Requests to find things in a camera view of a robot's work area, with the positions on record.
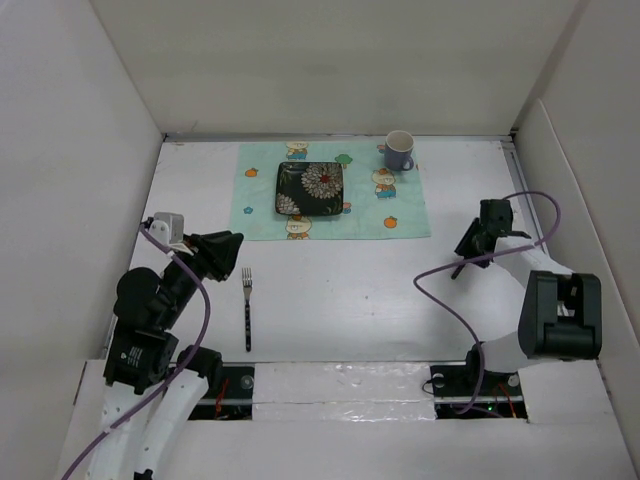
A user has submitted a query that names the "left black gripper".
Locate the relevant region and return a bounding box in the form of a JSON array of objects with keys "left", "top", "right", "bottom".
[{"left": 159, "top": 228, "right": 243, "bottom": 327}]

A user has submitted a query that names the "fork with dark handle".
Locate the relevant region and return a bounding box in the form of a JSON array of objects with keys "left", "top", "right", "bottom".
[{"left": 241, "top": 267, "right": 253, "bottom": 352}]

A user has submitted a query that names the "green cartoon print cloth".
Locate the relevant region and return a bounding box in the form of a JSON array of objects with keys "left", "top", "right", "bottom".
[{"left": 231, "top": 140, "right": 431, "bottom": 241}]

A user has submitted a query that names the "purple mug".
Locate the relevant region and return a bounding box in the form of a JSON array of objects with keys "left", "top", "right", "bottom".
[{"left": 384, "top": 130, "right": 415, "bottom": 171}]

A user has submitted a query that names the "black floral square plate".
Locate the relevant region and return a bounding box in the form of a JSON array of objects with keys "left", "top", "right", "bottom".
[{"left": 274, "top": 161, "right": 344, "bottom": 217}]

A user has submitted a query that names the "knife with patterned handle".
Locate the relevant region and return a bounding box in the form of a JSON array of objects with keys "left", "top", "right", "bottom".
[{"left": 451, "top": 264, "right": 465, "bottom": 280}]

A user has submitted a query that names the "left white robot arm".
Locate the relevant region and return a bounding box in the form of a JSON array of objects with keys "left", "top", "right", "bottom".
[{"left": 85, "top": 228, "right": 243, "bottom": 479}]

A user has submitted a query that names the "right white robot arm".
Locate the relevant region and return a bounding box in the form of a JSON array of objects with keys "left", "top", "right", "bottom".
[{"left": 455, "top": 199, "right": 602, "bottom": 394}]

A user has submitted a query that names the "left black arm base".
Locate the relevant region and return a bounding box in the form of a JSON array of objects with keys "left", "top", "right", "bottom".
[{"left": 189, "top": 363, "right": 255, "bottom": 421}]

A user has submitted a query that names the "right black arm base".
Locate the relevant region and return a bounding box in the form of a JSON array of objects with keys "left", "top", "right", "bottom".
[{"left": 422, "top": 363, "right": 528, "bottom": 420}]

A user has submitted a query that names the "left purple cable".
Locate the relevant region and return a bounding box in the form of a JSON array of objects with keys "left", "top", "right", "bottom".
[{"left": 62, "top": 227, "right": 211, "bottom": 480}]

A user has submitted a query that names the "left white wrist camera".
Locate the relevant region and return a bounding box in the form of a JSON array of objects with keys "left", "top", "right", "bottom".
[{"left": 140, "top": 212, "right": 184, "bottom": 252}]

